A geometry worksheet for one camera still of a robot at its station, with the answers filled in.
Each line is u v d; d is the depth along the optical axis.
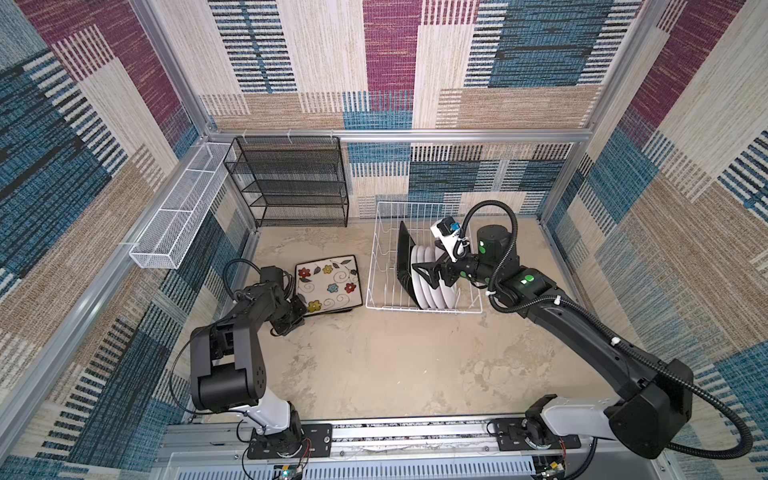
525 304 0.51
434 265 0.64
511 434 0.73
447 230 0.62
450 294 0.87
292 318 0.80
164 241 0.92
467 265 0.63
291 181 1.11
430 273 0.65
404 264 0.81
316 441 0.73
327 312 0.94
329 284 0.99
